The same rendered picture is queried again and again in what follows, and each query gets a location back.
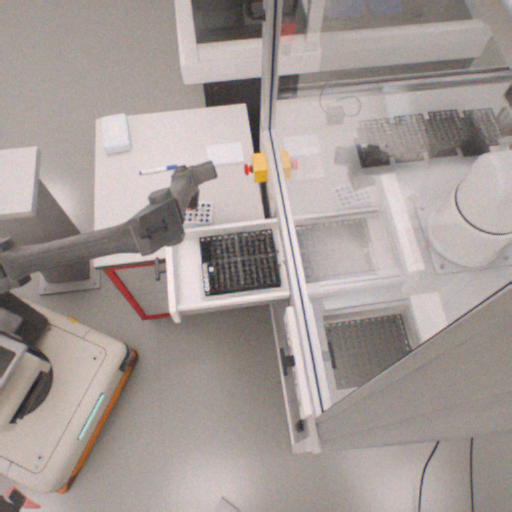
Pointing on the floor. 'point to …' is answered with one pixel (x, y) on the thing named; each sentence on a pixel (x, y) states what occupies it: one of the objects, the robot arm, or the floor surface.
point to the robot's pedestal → (39, 220)
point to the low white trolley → (241, 205)
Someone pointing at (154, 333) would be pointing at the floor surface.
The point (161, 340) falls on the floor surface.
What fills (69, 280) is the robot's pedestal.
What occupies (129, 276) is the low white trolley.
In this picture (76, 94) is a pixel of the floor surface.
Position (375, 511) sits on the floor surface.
